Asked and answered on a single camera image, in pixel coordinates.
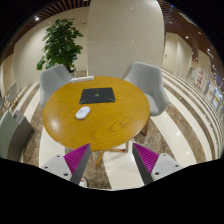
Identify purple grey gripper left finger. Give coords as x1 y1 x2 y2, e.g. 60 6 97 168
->
42 144 91 185

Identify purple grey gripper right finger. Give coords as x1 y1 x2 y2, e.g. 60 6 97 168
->
132 143 182 185

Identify white computer mouse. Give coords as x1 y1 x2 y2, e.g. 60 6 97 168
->
75 106 90 120

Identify black mouse pad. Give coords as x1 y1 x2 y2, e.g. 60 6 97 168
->
79 87 116 104

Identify round wooden table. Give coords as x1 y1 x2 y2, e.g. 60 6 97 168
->
42 76 150 153

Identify grey chair far left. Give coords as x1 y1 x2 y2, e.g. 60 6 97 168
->
0 111 34 161

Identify grey chair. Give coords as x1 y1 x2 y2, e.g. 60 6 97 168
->
40 64 72 107
0 111 34 161
125 62 170 116

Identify grey chair right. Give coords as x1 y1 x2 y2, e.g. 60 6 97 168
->
125 62 170 116

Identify red white poster stand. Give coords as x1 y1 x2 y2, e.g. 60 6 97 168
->
195 67 205 89

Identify white chair background left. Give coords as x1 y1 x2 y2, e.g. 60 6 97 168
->
5 82 18 108

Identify green potted plant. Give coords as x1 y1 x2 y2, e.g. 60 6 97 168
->
37 18 83 72

